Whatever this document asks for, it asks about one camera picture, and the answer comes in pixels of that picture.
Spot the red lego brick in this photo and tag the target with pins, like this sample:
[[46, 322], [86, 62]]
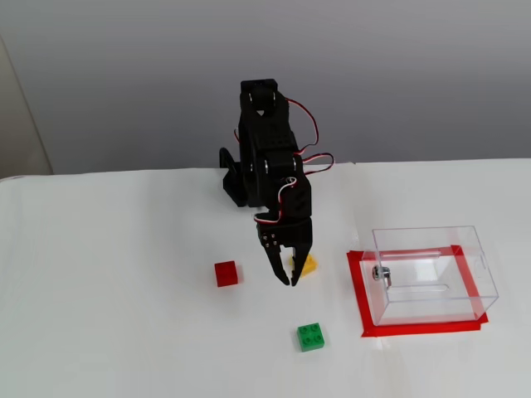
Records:
[[226, 273]]

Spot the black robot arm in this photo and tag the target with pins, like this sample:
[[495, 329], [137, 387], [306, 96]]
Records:
[[265, 137]]

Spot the transparent plastic box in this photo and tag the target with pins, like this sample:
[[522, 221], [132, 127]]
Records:
[[431, 286]]

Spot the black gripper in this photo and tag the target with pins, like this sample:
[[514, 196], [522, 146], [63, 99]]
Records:
[[295, 235]]

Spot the red tape frame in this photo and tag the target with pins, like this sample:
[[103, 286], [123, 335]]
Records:
[[357, 290]]

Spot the green lego brick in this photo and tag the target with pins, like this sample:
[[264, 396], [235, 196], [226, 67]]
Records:
[[311, 336]]

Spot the black table clamp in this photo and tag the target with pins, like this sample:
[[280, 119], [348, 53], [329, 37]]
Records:
[[226, 157]]

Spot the silver metal lock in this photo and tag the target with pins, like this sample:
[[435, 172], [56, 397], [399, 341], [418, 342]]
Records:
[[381, 274]]

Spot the yellow lego brick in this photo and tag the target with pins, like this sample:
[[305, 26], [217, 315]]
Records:
[[311, 265]]

